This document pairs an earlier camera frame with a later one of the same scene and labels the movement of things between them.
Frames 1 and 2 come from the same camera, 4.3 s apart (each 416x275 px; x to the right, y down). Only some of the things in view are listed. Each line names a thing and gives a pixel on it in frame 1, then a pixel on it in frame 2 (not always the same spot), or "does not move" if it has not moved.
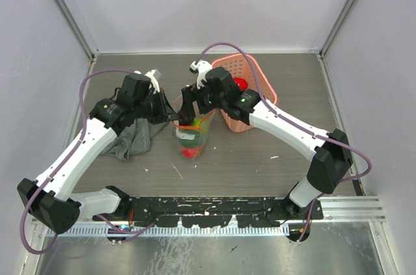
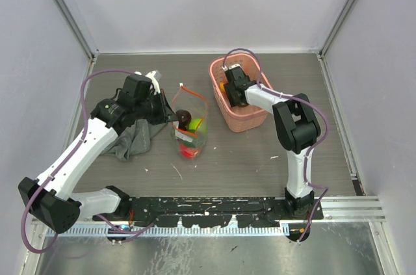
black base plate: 209,212 does not move
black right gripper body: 206,101 → 229,89
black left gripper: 166,110 does not move
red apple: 191,152 does not move
